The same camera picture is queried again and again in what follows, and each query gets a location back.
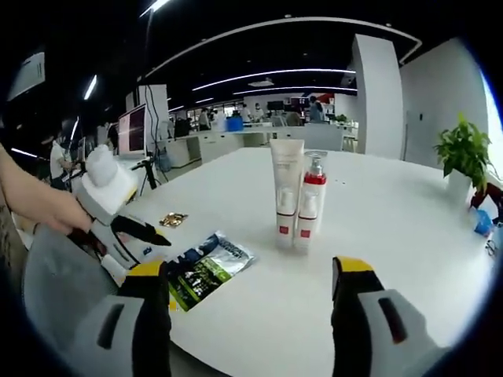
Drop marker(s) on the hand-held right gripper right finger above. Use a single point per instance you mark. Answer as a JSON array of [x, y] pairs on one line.
[[347, 314]]

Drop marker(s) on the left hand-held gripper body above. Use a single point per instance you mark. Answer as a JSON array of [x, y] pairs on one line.
[[106, 188]]

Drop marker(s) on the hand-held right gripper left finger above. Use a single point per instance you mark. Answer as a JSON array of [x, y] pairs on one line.
[[151, 322]]

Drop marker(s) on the gold foil skincare sachet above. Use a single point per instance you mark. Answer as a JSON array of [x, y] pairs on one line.
[[173, 220]]

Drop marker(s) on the green black skincare sachet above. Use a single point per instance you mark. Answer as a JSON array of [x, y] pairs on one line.
[[212, 267]]

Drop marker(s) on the small clear-cap skincare bottle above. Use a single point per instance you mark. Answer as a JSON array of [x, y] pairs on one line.
[[307, 235], [285, 235]]

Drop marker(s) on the white red-band skincare bottle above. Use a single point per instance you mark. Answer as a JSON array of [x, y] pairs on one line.
[[315, 178]]

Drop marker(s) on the large white skincare tube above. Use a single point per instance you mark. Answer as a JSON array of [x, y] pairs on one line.
[[287, 165]]

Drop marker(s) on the person's left hand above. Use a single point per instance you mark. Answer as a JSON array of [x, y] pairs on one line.
[[67, 216]]

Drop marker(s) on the grey chair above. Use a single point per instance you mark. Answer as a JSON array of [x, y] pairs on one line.
[[59, 267]]

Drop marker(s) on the blue water jug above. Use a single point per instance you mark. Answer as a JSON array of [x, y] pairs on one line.
[[165, 163]]

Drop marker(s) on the white laptop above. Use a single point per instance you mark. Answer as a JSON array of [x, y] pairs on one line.
[[133, 129]]

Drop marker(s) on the white counter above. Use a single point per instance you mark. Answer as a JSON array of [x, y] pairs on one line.
[[220, 143]]

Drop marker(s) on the white hanging screen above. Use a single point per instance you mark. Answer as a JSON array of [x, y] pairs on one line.
[[33, 72]]

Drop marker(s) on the blue bin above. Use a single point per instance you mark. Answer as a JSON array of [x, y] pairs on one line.
[[234, 125]]

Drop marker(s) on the blue plastic object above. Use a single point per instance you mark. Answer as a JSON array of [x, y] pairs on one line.
[[482, 224]]

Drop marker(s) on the small green counter plant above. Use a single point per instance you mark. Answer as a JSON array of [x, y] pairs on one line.
[[340, 118]]

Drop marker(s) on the potted green plant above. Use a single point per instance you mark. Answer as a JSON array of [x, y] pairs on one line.
[[463, 149]]

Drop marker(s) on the white ceiling light strip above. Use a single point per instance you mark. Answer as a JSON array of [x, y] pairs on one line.
[[314, 89], [314, 72]]

